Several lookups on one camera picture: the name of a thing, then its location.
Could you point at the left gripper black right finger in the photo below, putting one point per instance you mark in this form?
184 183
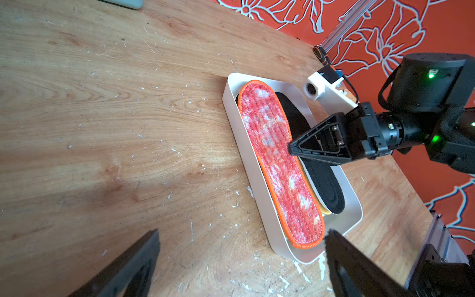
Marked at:
352 274

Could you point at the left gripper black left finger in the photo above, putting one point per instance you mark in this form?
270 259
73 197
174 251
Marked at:
131 273

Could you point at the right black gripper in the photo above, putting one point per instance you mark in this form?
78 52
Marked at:
342 138

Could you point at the black insole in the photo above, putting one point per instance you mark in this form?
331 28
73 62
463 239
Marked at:
320 173

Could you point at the white plastic storage tray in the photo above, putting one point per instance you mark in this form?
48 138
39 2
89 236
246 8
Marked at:
351 216

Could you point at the yellow insole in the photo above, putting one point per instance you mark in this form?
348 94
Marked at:
324 211

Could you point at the red insole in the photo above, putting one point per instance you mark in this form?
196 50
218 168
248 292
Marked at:
268 130

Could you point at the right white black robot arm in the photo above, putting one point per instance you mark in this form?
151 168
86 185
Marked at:
424 103

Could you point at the grey green lidded storage box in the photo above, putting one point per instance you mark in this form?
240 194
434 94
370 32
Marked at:
131 4

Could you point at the orange black pliers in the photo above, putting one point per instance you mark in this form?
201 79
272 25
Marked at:
321 55

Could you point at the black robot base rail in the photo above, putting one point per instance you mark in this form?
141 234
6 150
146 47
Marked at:
442 269

